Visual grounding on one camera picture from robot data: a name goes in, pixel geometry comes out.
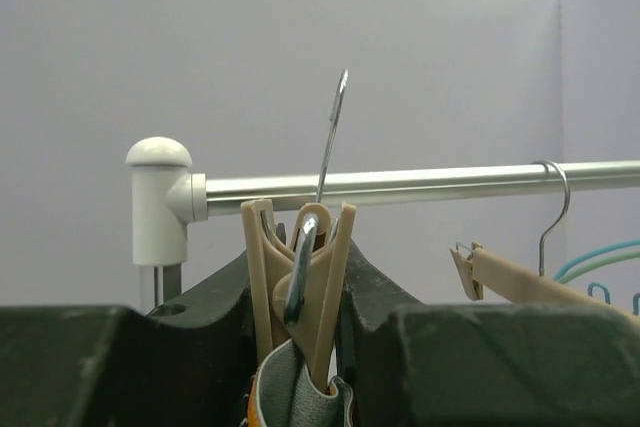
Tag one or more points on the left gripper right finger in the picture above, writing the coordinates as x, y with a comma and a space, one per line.
413, 364

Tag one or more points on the blue plastic clip hanger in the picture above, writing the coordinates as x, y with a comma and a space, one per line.
598, 254

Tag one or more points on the green plastic clip hanger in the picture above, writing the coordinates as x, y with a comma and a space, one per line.
582, 270

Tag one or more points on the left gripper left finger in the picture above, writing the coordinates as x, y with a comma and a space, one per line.
184, 364

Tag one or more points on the wooden clip hanger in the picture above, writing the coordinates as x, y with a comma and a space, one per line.
481, 269
296, 289

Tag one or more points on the metal clothes rack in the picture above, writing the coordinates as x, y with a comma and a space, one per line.
167, 196

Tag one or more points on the black shorts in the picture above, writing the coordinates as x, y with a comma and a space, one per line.
283, 394

